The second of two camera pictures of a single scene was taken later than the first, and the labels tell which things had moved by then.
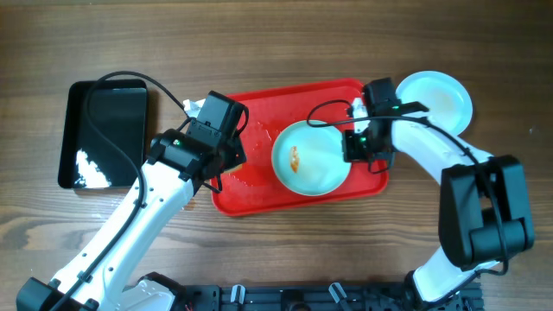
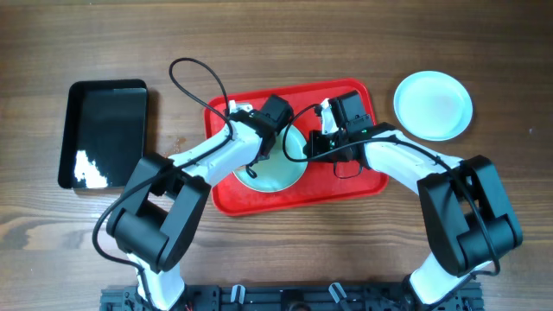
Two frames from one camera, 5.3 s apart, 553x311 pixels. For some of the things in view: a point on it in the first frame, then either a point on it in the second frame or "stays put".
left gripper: [236, 154] -> [263, 153]
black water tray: [118, 111] stays put
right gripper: [352, 147] -> [318, 149]
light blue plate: [449, 104] stays put
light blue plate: [309, 161] -> [285, 167]
